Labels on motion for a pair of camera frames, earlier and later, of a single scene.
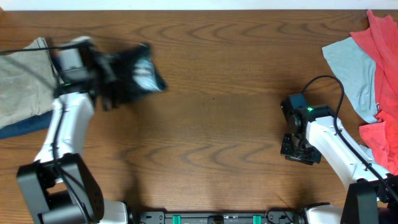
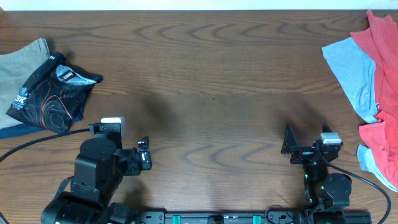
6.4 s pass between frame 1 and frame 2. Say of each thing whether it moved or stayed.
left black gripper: moved
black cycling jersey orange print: moved
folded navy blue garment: stayed
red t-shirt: stayed
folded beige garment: stayed
